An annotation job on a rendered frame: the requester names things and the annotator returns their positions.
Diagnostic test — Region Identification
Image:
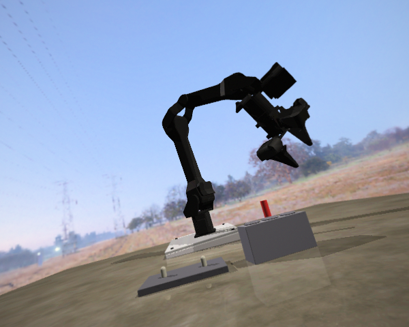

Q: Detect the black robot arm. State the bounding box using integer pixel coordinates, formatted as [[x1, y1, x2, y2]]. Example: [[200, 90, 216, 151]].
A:
[[162, 62, 310, 238]]

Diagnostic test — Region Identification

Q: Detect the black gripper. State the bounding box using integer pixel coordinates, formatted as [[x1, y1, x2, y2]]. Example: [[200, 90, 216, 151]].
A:
[[255, 105, 313, 168]]

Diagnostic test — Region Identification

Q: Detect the red peg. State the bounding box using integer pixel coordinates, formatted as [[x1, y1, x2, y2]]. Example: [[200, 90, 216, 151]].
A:
[[260, 200, 271, 217]]

